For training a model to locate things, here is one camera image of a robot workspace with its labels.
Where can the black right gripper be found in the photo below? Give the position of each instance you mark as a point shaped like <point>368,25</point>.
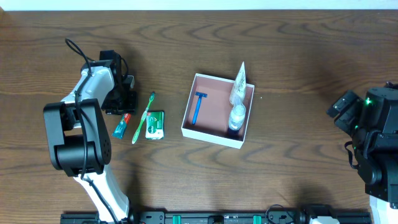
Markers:
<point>347,109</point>

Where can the blue disposable razor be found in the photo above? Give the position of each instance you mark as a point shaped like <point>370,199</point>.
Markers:
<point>200,95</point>

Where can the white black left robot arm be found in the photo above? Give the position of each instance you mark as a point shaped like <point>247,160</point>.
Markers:
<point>78,139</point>

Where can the white cardboard box pink interior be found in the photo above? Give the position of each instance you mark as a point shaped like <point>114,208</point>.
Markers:
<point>212,121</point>

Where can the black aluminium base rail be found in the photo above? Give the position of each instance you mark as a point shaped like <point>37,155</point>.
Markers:
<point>307,214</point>

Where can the blue Dettol foam bottle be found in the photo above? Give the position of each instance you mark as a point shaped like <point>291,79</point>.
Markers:
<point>236,117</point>

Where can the green white Colgate toothbrush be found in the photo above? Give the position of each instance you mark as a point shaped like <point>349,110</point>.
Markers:
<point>143,118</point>

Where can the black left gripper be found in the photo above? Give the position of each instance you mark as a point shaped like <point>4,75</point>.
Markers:
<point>121,106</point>

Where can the white lotion tube gold cap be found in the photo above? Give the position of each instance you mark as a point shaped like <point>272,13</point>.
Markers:
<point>239,86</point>

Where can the Colgate toothpaste tube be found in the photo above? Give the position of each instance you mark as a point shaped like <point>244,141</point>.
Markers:
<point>121,127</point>

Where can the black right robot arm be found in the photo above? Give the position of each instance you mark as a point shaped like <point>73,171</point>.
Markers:
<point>371,123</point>

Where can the green Dettol soap bar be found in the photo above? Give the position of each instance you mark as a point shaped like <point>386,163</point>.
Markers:
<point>155,125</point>

